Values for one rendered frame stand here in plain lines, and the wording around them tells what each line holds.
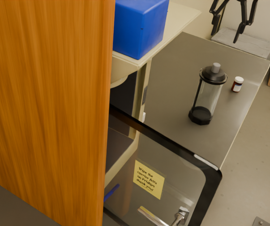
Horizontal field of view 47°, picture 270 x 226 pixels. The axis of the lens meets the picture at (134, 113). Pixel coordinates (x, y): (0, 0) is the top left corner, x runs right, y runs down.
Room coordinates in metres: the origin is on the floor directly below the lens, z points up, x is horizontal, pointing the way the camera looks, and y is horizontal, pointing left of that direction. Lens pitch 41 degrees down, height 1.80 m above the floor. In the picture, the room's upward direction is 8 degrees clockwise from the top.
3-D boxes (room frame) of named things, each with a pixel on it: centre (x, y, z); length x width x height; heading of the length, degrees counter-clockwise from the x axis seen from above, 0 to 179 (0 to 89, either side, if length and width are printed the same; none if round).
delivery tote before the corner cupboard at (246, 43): (3.14, -1.06, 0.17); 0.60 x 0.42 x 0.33; 63
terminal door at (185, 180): (0.44, -0.04, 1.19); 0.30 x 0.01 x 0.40; 57
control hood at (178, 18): (0.64, -0.01, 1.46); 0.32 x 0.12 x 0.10; 155
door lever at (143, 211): (0.37, -0.08, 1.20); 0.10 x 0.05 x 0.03; 57
